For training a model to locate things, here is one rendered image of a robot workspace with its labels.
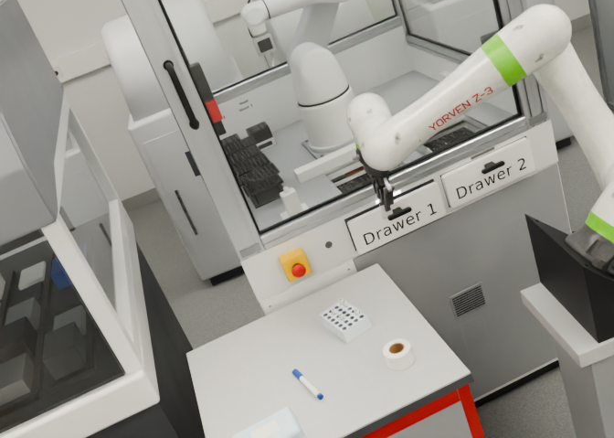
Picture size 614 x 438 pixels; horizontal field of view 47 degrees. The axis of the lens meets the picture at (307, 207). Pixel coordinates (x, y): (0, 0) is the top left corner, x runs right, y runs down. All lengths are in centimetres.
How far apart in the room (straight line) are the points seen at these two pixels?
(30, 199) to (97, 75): 353
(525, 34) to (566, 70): 22
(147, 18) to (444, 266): 115
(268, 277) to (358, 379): 47
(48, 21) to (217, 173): 331
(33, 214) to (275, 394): 72
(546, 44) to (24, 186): 116
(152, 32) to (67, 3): 327
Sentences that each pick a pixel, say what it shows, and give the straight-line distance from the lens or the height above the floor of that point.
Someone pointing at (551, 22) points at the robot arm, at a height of 140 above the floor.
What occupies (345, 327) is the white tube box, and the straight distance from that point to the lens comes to 188.
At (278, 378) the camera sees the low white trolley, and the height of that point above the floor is 76.
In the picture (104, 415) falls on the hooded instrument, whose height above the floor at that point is 84.
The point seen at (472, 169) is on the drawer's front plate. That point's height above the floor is 91.
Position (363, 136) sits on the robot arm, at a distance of 169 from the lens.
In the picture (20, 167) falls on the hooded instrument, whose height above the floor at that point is 150.
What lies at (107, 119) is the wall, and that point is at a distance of 522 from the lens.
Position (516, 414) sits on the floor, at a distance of 264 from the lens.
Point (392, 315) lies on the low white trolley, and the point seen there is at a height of 76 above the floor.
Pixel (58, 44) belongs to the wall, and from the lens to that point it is 513.
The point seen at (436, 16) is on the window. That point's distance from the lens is 204.
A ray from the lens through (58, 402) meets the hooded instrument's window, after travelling 192.
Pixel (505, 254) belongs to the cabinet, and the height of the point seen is 57.
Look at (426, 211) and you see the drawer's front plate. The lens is 213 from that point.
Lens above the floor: 189
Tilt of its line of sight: 26 degrees down
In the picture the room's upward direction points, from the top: 21 degrees counter-clockwise
